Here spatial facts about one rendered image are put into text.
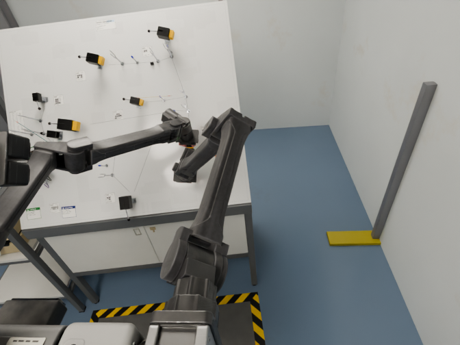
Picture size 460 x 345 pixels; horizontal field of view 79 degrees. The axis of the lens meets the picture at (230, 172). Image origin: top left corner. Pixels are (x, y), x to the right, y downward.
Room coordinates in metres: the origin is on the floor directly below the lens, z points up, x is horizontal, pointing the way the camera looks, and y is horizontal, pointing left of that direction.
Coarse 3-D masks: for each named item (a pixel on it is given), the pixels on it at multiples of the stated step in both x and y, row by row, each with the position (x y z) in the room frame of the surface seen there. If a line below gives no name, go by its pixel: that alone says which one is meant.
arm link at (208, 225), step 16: (224, 112) 0.66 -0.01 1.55; (224, 128) 0.60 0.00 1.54; (240, 128) 0.58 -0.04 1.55; (224, 144) 0.54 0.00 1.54; (240, 144) 0.54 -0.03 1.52; (224, 160) 0.49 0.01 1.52; (224, 176) 0.46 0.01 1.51; (208, 192) 0.43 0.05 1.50; (224, 192) 0.42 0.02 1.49; (208, 208) 0.39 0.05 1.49; (224, 208) 0.40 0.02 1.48; (192, 224) 0.38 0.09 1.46; (208, 224) 0.36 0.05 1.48; (176, 240) 0.33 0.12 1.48; (192, 240) 0.35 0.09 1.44; (208, 240) 0.33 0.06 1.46; (176, 256) 0.29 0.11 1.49; (224, 256) 0.32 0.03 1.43; (160, 272) 0.30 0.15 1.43; (176, 272) 0.27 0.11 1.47; (224, 272) 0.28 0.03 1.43
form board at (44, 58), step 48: (0, 48) 1.59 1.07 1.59; (48, 48) 1.57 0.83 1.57; (96, 48) 1.55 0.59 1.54; (192, 48) 1.50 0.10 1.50; (48, 96) 1.42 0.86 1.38; (96, 96) 1.40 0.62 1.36; (144, 96) 1.37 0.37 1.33; (192, 96) 1.35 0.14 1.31; (48, 192) 1.12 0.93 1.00; (96, 192) 1.09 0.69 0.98; (144, 192) 1.07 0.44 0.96; (192, 192) 1.05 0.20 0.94; (240, 192) 1.03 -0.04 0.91
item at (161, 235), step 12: (228, 216) 1.02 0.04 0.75; (240, 216) 1.02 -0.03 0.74; (144, 228) 1.03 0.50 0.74; (156, 228) 1.03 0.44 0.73; (168, 228) 1.03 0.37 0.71; (228, 228) 1.02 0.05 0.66; (240, 228) 1.02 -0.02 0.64; (156, 240) 1.03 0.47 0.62; (168, 240) 1.03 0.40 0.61; (228, 240) 1.02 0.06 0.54; (240, 240) 1.02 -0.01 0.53; (156, 252) 1.03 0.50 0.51; (228, 252) 1.02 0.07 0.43; (240, 252) 1.02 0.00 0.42
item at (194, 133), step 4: (192, 132) 1.08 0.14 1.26; (196, 132) 1.11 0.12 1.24; (180, 136) 1.09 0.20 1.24; (184, 136) 1.05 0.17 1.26; (188, 136) 1.06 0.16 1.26; (192, 136) 1.08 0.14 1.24; (196, 136) 1.09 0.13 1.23; (180, 140) 1.07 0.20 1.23; (184, 140) 1.07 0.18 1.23; (188, 140) 1.07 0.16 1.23; (192, 140) 1.07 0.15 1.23; (196, 140) 1.07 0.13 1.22
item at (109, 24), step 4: (104, 20) 1.63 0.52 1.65; (108, 20) 1.63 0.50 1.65; (112, 20) 1.62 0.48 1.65; (96, 24) 1.62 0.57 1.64; (100, 24) 1.62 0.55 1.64; (104, 24) 1.61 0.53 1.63; (108, 24) 1.61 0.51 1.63; (112, 24) 1.61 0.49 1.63; (100, 28) 1.60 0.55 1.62; (104, 28) 1.60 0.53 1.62; (108, 28) 1.60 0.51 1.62; (112, 28) 1.60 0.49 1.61
